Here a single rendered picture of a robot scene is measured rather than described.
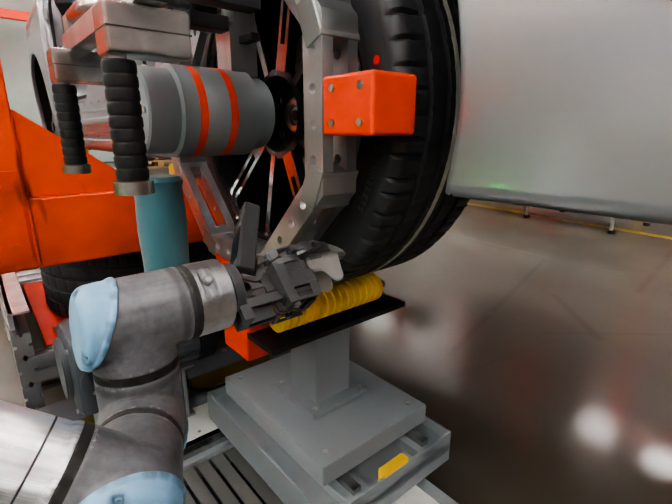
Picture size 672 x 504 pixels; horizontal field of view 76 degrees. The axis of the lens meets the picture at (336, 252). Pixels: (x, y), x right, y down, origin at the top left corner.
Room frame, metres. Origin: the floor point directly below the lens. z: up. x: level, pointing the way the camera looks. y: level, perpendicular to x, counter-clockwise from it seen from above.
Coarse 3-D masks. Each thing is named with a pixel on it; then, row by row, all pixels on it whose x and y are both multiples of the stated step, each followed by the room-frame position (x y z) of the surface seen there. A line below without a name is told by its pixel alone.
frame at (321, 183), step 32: (288, 0) 0.62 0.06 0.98; (320, 0) 0.58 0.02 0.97; (192, 32) 0.96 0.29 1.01; (320, 32) 0.56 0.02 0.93; (352, 32) 0.60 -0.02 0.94; (192, 64) 0.97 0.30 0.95; (320, 64) 0.57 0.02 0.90; (352, 64) 0.60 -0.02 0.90; (320, 96) 0.57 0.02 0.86; (320, 128) 0.57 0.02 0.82; (192, 160) 0.97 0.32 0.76; (320, 160) 0.57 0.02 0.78; (352, 160) 0.60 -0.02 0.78; (192, 192) 0.91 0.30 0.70; (320, 192) 0.57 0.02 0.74; (352, 192) 0.60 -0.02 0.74; (224, 224) 0.89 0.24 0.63; (288, 224) 0.63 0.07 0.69; (320, 224) 0.64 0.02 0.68; (224, 256) 0.80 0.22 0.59; (256, 256) 0.70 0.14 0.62
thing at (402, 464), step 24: (216, 408) 0.93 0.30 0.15; (240, 408) 0.94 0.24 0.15; (240, 432) 0.84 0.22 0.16; (264, 432) 0.85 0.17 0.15; (408, 432) 0.81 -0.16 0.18; (432, 432) 0.85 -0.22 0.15; (264, 456) 0.76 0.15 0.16; (288, 456) 0.77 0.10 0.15; (384, 456) 0.77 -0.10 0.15; (408, 456) 0.77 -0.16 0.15; (432, 456) 0.78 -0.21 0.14; (264, 480) 0.76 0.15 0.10; (288, 480) 0.69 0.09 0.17; (312, 480) 0.71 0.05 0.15; (336, 480) 0.68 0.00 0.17; (360, 480) 0.68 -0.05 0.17; (384, 480) 0.69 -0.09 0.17; (408, 480) 0.73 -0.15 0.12
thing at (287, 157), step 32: (256, 32) 0.88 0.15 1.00; (288, 32) 0.81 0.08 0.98; (288, 64) 0.82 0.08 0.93; (288, 96) 0.88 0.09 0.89; (288, 128) 0.88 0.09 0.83; (224, 160) 1.00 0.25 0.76; (256, 160) 0.90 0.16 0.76; (288, 160) 0.81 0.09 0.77; (256, 192) 1.00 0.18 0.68; (288, 192) 1.05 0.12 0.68
